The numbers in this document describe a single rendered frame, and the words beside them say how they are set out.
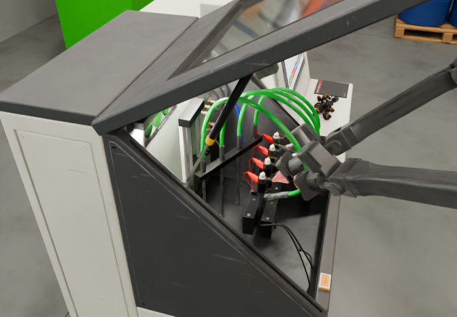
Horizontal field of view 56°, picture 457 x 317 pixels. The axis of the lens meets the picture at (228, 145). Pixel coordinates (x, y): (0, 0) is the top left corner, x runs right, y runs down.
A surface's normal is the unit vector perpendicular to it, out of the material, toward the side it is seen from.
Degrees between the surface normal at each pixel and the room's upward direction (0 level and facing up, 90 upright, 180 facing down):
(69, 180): 90
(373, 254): 0
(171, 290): 90
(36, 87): 0
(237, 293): 90
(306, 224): 0
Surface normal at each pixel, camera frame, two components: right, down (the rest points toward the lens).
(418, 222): 0.00, -0.82
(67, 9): -0.14, 0.57
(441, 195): -0.73, 0.61
